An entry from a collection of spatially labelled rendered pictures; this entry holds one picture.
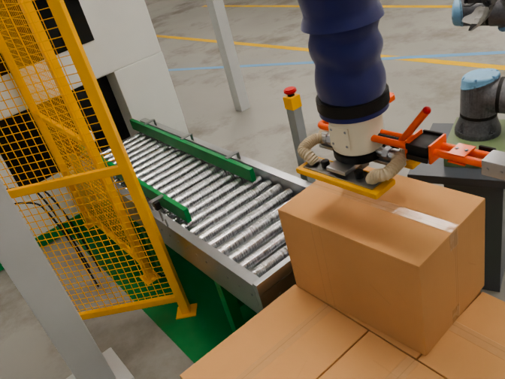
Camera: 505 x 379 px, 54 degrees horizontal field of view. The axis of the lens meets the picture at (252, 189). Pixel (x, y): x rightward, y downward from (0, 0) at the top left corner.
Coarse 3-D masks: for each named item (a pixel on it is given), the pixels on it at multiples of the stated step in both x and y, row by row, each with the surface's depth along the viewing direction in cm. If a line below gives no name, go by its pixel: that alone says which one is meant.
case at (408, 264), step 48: (336, 192) 188; (432, 192) 174; (288, 240) 193; (336, 240) 169; (384, 240) 158; (432, 240) 153; (480, 240) 171; (336, 288) 185; (384, 288) 163; (432, 288) 155; (480, 288) 182; (432, 336) 164
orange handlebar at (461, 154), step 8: (392, 96) 174; (320, 120) 171; (320, 128) 169; (376, 136) 152; (400, 136) 150; (392, 144) 148; (400, 144) 146; (448, 144) 139; (464, 144) 136; (440, 152) 137; (448, 152) 135; (456, 152) 134; (464, 152) 133; (472, 152) 134; (480, 152) 132; (488, 152) 131; (448, 160) 136; (456, 160) 134; (464, 160) 132; (472, 160) 130; (480, 160) 129
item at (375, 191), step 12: (300, 168) 171; (312, 168) 168; (324, 168) 166; (360, 168) 156; (324, 180) 163; (336, 180) 159; (348, 180) 156; (360, 180) 155; (360, 192) 152; (372, 192) 149; (384, 192) 150
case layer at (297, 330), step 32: (256, 320) 197; (288, 320) 193; (320, 320) 189; (352, 320) 185; (480, 320) 172; (224, 352) 187; (256, 352) 183; (288, 352) 180; (320, 352) 177; (352, 352) 173; (384, 352) 170; (416, 352) 167; (448, 352) 165; (480, 352) 162
